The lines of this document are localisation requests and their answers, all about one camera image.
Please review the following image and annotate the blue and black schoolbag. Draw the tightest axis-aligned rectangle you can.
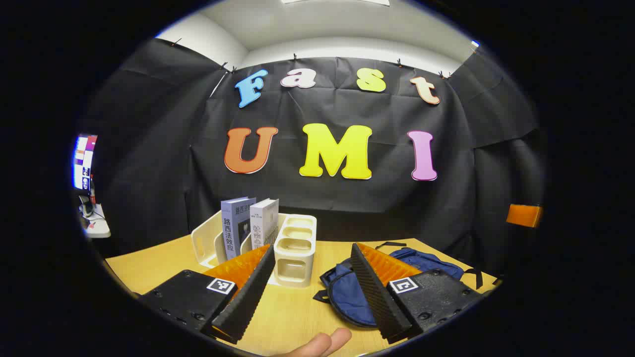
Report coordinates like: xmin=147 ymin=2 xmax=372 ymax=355
xmin=313 ymin=241 xmax=484 ymax=329

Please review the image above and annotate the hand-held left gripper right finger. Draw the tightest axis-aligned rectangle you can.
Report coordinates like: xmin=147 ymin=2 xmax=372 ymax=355
xmin=350 ymin=242 xmax=484 ymax=345

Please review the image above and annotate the white book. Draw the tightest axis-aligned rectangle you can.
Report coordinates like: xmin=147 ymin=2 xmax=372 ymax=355
xmin=250 ymin=198 xmax=279 ymax=251

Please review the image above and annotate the blue-grey book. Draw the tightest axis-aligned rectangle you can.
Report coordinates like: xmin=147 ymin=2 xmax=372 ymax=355
xmin=221 ymin=197 xmax=256 ymax=262

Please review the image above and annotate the white side table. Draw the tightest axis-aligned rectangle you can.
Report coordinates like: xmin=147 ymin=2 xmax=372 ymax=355
xmin=79 ymin=191 xmax=111 ymax=238

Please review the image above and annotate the computer monitor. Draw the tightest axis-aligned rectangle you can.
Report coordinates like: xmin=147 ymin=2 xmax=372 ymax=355
xmin=73 ymin=134 xmax=98 ymax=191

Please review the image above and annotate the cream plastic bookshelf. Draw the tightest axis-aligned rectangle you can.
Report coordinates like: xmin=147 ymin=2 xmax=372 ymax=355
xmin=191 ymin=211 xmax=318 ymax=288

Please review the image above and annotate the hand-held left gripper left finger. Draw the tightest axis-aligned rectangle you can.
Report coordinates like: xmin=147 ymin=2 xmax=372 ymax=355
xmin=139 ymin=243 xmax=276 ymax=345

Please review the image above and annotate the ceiling light panel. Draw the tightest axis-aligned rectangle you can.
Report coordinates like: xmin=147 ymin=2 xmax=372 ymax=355
xmin=282 ymin=0 xmax=390 ymax=6

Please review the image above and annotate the black backdrop cloth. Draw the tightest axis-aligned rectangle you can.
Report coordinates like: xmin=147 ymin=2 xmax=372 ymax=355
xmin=82 ymin=39 xmax=546 ymax=273

